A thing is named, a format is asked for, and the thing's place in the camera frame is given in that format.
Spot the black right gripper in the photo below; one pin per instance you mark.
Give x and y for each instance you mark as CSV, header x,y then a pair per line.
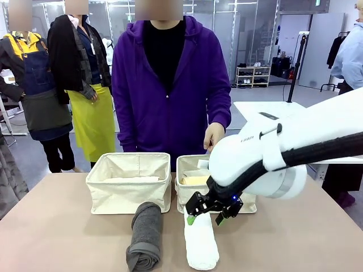
x,y
207,204

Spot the white towel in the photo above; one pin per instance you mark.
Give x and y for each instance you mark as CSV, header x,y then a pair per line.
x,y
201,243

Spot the yellow towel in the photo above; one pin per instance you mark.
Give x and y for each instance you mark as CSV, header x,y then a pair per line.
x,y
195,180

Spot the grey towel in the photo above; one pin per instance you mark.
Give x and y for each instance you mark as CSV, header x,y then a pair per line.
x,y
144,235

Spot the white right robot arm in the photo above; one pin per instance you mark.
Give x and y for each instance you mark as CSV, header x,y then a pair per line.
x,y
312,124

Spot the purple-sleeved left forearm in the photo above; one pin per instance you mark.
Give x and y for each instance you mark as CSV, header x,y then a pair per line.
x,y
221,113

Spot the purple-sleeved right forearm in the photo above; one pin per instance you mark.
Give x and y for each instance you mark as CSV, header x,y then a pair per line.
x,y
123,127

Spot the person's left hand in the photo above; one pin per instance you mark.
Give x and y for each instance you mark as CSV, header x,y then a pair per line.
x,y
214,134

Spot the cream fabric basket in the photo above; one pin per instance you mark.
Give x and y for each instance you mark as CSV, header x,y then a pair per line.
x,y
184,195
127,195

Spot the white table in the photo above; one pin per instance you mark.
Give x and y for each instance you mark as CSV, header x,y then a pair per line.
x,y
255,109

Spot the person in purple hoodie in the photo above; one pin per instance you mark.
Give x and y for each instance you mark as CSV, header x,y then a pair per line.
x,y
158,107

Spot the wooden shoe rack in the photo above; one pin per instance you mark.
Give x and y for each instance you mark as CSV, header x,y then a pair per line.
x,y
253,77

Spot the mannequin with yellow-green apron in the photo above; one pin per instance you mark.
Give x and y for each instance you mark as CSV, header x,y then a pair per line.
x,y
90,119

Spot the black bags pile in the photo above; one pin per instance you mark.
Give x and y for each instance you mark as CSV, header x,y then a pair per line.
x,y
281,66

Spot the grey furry cloth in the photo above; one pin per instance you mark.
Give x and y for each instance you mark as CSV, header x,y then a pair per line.
x,y
11,175

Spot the mannequin with denim apron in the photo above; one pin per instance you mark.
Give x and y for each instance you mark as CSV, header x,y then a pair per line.
x,y
39,99

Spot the clothes rack with black garment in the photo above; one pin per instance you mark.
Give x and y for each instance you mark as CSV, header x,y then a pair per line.
x,y
336,51

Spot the person in light blue shirt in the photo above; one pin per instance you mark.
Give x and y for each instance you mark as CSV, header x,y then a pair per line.
x,y
350,59

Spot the black camera stand pole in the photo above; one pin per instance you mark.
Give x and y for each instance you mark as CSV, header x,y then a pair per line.
x,y
296,65

